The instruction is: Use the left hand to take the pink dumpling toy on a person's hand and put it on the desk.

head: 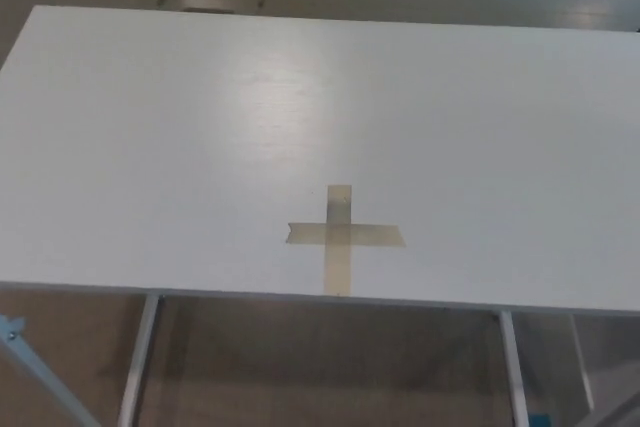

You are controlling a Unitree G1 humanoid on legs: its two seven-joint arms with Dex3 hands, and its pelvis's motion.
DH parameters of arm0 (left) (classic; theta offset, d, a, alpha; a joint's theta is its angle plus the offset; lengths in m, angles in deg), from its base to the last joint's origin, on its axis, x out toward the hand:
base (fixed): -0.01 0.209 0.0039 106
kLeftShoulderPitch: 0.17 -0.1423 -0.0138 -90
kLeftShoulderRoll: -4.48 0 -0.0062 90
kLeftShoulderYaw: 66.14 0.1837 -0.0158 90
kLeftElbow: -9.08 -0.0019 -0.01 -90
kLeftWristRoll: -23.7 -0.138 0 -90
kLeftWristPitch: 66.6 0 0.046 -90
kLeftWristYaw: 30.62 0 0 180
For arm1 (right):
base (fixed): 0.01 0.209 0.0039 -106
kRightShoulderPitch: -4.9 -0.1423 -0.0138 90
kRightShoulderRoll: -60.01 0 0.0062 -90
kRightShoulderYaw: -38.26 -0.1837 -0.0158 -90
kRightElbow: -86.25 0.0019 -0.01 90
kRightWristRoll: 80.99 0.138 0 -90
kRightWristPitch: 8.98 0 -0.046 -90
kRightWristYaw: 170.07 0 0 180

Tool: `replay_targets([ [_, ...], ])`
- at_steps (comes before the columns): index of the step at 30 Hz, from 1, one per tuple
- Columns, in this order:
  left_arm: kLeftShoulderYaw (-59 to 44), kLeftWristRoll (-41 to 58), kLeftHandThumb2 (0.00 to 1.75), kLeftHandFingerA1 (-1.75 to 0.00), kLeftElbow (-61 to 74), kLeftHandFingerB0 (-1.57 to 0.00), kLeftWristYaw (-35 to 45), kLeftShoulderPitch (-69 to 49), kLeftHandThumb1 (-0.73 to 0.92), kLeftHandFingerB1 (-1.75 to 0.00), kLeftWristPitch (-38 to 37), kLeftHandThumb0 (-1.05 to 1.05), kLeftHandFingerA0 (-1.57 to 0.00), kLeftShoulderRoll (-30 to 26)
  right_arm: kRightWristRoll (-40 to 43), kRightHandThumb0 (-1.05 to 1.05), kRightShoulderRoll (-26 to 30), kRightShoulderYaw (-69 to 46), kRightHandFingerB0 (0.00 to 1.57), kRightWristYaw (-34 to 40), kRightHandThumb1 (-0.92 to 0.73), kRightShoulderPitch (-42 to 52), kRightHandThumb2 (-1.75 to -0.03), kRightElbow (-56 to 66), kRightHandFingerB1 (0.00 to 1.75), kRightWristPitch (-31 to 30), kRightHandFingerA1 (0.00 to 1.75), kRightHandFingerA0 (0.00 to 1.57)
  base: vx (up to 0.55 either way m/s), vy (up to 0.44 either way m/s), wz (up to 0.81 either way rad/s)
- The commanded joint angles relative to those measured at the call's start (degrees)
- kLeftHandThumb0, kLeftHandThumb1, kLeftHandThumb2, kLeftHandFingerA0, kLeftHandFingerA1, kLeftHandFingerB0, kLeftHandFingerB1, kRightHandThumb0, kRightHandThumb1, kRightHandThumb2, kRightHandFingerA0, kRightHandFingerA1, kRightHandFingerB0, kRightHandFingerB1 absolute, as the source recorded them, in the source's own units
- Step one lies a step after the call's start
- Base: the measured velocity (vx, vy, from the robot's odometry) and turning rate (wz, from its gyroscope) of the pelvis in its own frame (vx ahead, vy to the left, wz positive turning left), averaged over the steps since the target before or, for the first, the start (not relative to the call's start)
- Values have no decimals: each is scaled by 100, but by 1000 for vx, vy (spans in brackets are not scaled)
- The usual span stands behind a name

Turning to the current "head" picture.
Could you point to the horizontal beige tape strip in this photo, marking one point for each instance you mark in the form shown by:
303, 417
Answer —
380, 235

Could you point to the vertical beige tape strip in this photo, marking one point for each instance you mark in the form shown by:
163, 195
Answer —
338, 267

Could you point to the white table leg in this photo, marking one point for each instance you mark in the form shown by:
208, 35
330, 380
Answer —
582, 362
514, 372
137, 367

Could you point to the light blue metal frame bar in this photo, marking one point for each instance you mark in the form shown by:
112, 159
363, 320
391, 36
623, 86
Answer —
35, 372

